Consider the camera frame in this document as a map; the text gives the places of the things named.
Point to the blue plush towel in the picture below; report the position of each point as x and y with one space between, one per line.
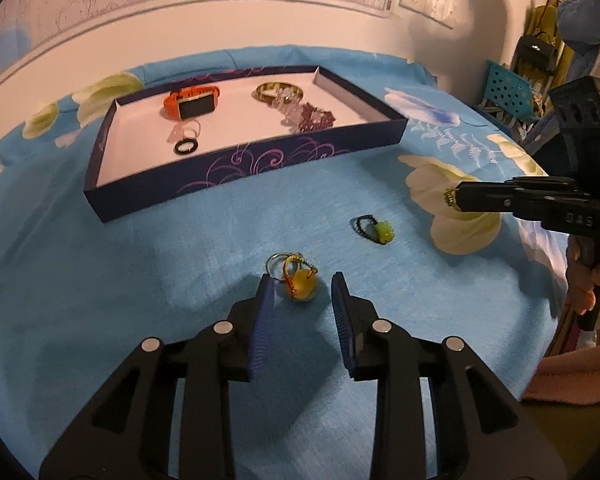
585 15

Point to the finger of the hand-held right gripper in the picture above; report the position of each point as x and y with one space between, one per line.
555 215
530 186

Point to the green gold bangle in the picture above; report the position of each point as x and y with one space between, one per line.
260 91

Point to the teal plastic crate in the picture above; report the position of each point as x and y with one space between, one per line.
505 85

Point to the orange smart watch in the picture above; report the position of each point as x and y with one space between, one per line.
195 107

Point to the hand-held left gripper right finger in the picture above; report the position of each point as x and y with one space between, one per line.
342 325

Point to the dark blue patterned box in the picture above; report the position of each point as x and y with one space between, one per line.
145 185

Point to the black bag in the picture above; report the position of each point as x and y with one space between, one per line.
535 52

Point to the person's right hand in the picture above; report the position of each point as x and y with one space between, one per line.
580 295

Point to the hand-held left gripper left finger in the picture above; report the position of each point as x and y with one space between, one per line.
261 325

